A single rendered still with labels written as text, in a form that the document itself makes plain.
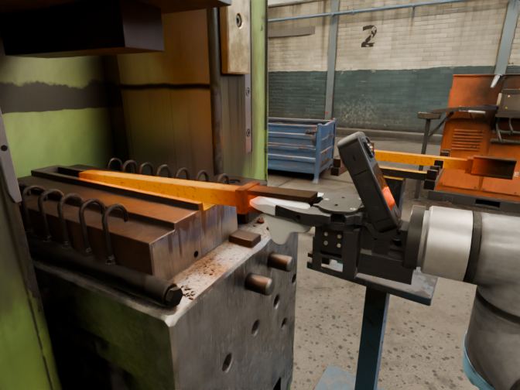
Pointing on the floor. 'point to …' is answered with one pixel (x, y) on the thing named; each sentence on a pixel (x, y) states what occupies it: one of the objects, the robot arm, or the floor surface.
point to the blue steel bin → (301, 145)
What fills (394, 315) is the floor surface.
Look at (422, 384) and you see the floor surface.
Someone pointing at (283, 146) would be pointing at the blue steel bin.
